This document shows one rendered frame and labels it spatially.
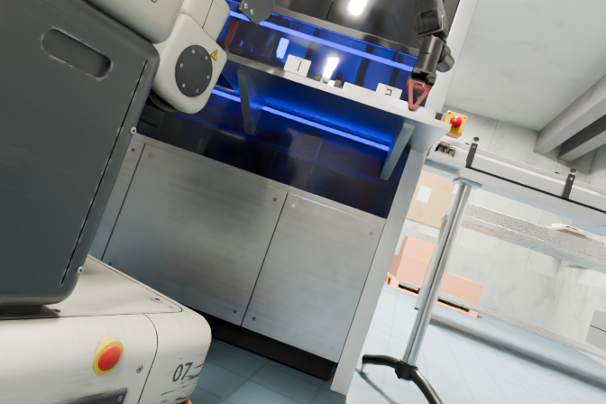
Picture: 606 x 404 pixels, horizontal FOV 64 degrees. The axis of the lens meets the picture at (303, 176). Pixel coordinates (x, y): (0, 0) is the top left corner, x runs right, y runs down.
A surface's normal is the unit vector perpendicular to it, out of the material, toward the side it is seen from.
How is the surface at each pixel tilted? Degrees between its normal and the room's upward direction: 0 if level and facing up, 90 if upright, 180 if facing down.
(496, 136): 90
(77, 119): 90
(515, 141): 90
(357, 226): 90
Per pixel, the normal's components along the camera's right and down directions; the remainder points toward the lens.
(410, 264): -0.01, -0.07
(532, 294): -0.21, -0.14
